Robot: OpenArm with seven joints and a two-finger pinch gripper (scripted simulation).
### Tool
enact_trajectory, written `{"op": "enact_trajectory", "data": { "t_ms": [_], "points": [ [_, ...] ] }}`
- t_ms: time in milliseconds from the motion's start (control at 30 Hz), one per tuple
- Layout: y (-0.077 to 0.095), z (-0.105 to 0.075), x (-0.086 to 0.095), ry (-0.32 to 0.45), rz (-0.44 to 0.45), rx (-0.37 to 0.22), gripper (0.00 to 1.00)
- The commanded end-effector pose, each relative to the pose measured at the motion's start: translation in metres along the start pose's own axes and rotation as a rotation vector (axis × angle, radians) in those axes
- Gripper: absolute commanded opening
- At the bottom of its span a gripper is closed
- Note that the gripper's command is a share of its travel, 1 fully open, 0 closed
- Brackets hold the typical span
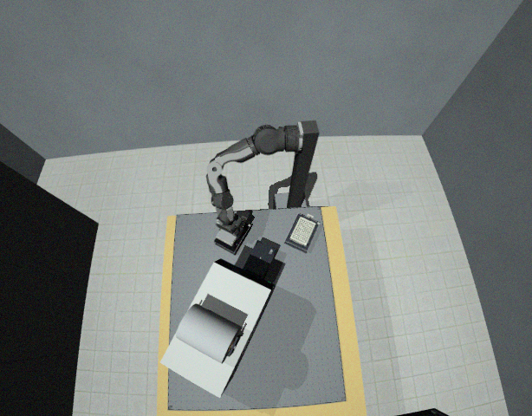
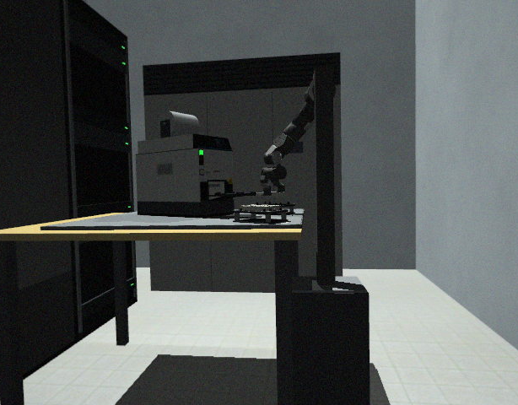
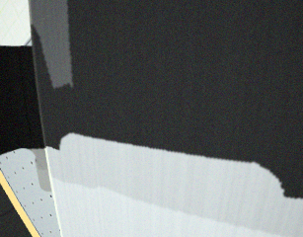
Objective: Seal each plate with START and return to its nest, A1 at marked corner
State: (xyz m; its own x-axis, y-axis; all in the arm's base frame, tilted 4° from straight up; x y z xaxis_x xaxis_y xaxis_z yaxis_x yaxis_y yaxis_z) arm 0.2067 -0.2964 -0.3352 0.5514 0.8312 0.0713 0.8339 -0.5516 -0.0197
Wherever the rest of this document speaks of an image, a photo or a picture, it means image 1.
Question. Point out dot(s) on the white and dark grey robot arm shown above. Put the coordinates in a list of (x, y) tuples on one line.
[(268, 140)]

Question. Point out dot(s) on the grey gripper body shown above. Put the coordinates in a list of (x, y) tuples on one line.
[(233, 224)]

